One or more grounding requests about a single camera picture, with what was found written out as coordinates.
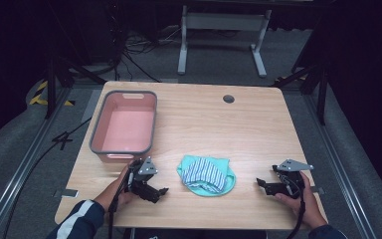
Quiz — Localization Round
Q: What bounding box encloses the metal floor rail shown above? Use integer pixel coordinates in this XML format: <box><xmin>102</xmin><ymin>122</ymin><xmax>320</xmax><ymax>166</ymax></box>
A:
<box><xmin>301</xmin><ymin>94</ymin><xmax>378</xmax><ymax>239</ymax></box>
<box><xmin>0</xmin><ymin>87</ymin><xmax>72</xmax><ymax>239</ymax></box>

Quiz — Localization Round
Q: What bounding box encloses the yellow and black floor tape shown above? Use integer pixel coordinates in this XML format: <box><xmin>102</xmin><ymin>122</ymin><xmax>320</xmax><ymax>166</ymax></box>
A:
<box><xmin>28</xmin><ymin>81</ymin><xmax>77</xmax><ymax>108</ymax></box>

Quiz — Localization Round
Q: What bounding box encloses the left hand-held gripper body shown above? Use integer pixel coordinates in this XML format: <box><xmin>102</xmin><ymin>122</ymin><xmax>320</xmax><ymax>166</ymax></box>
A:
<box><xmin>125</xmin><ymin>156</ymin><xmax>159</xmax><ymax>194</ymax></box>

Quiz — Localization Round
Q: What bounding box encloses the turquoise and striped cloth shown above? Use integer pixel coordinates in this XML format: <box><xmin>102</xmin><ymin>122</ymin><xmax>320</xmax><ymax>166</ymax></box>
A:
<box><xmin>176</xmin><ymin>154</ymin><xmax>238</xmax><ymax>198</ymax></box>

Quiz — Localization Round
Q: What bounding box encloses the person's right hand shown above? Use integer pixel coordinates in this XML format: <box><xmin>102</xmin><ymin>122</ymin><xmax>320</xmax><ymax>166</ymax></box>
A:
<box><xmin>274</xmin><ymin>171</ymin><xmax>328</xmax><ymax>230</ymax></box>

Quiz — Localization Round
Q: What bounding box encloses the person's left hand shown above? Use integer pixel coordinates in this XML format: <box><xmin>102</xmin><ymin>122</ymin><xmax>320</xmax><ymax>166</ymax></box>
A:
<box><xmin>94</xmin><ymin>164</ymin><xmax>136</xmax><ymax>214</ymax></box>

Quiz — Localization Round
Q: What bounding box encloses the tangle of black cables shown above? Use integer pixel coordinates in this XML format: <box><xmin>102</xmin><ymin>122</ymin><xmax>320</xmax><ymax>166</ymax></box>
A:
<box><xmin>110</xmin><ymin>3</ymin><xmax>182</xmax><ymax>84</ymax></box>

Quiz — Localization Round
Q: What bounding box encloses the grey metal desk frame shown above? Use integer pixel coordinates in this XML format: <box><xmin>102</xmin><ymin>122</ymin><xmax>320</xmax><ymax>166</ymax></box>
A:
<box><xmin>177</xmin><ymin>4</ymin><xmax>274</xmax><ymax>80</ymax></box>

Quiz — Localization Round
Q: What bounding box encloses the black floor cable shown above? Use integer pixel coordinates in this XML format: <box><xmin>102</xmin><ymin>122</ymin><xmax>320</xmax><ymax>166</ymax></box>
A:
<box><xmin>0</xmin><ymin>117</ymin><xmax>93</xmax><ymax>239</ymax></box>

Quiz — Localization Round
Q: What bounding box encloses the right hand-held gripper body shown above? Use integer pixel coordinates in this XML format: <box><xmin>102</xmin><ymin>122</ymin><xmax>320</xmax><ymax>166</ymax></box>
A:
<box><xmin>272</xmin><ymin>158</ymin><xmax>314</xmax><ymax>200</ymax></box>

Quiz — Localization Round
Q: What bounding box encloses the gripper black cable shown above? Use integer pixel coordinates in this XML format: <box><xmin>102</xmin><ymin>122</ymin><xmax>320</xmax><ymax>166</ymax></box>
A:
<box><xmin>107</xmin><ymin>167</ymin><xmax>131</xmax><ymax>239</ymax></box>
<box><xmin>286</xmin><ymin>188</ymin><xmax>306</xmax><ymax>239</ymax></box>

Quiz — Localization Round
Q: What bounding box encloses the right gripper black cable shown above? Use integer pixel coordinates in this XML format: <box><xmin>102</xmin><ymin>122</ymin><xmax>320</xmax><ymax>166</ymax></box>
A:
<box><xmin>286</xmin><ymin>188</ymin><xmax>306</xmax><ymax>239</ymax></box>

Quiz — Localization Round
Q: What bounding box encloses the black tripod stand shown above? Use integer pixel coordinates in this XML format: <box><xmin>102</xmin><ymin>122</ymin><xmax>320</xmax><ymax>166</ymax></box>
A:
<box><xmin>271</xmin><ymin>61</ymin><xmax>330</xmax><ymax>126</ymax></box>
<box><xmin>44</xmin><ymin>49</ymin><xmax>107</xmax><ymax>120</ymax></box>

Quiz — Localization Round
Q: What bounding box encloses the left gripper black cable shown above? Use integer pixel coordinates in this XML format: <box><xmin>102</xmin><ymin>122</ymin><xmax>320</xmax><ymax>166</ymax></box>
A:
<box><xmin>107</xmin><ymin>167</ymin><xmax>131</xmax><ymax>239</ymax></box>

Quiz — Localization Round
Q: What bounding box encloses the pink basin with grey rim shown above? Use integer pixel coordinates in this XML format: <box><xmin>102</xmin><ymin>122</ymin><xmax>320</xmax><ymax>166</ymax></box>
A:
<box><xmin>89</xmin><ymin>90</ymin><xmax>158</xmax><ymax>164</ymax></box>

